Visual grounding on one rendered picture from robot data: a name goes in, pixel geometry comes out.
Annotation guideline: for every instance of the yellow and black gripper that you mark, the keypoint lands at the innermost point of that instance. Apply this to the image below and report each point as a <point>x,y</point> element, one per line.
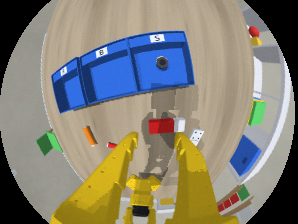
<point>97,200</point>

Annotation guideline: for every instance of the white domino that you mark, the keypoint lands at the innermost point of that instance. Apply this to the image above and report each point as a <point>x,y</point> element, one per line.
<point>196,135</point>

